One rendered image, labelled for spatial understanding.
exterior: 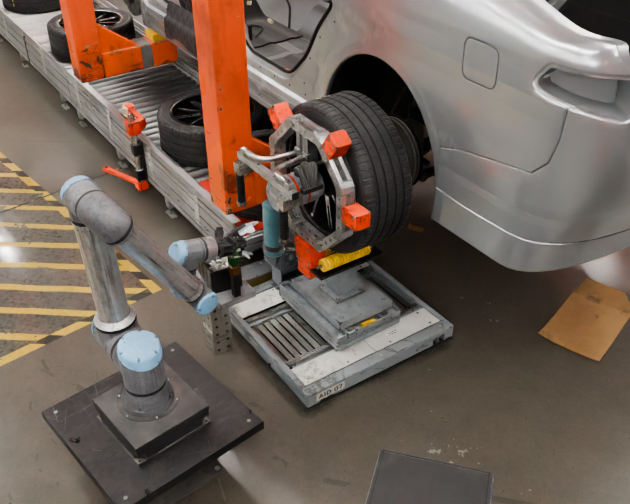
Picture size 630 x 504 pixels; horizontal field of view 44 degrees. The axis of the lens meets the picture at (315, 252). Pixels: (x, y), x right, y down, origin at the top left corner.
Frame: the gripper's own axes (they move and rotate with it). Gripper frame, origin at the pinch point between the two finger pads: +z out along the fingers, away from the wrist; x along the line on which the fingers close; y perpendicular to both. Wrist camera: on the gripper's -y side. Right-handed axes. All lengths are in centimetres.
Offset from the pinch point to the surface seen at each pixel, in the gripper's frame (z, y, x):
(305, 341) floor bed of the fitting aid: 41, -1, -63
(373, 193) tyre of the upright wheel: 35.4, 23.6, 26.0
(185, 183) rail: 37, -117, -35
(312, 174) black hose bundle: 15.4, 9.2, 29.7
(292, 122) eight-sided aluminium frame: 22.1, -16.7, 40.2
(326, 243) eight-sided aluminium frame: 31.6, 7.8, -4.1
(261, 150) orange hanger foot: 38, -56, 10
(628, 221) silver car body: 90, 97, 43
